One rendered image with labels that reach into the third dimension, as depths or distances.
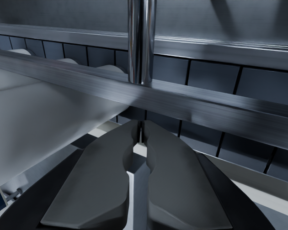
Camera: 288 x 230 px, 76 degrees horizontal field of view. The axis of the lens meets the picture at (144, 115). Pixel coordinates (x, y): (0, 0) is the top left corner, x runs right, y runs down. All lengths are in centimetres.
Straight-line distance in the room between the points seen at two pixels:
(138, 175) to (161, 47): 17
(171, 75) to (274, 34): 9
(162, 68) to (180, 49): 2
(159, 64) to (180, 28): 6
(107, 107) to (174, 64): 7
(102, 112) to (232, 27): 14
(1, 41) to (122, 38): 23
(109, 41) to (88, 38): 3
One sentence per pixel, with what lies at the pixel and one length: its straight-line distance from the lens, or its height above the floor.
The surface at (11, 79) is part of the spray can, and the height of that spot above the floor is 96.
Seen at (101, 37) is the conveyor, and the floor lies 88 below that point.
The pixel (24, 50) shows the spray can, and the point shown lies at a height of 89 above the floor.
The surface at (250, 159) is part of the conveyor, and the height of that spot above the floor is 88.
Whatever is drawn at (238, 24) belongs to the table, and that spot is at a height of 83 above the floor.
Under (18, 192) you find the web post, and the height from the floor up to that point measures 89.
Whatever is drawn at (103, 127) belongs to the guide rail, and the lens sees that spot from 19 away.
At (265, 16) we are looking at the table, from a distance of 20.
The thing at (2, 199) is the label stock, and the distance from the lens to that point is 66.
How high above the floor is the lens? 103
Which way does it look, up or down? 51 degrees down
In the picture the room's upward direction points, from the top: 127 degrees counter-clockwise
